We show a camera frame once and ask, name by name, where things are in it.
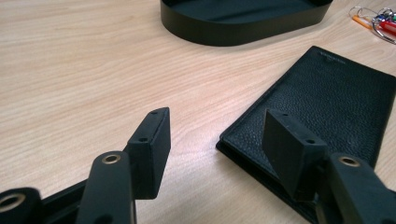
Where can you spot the black leather wallet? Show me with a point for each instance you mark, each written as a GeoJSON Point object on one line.
{"type": "Point", "coordinates": [336, 99]}

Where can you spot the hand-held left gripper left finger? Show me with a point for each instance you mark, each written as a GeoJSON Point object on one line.
{"type": "Point", "coordinates": [149, 155]}

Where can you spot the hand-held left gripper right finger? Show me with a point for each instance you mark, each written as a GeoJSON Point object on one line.
{"type": "Point", "coordinates": [289, 155]}

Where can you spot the black oval tray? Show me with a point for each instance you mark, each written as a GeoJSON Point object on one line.
{"type": "Point", "coordinates": [236, 29]}

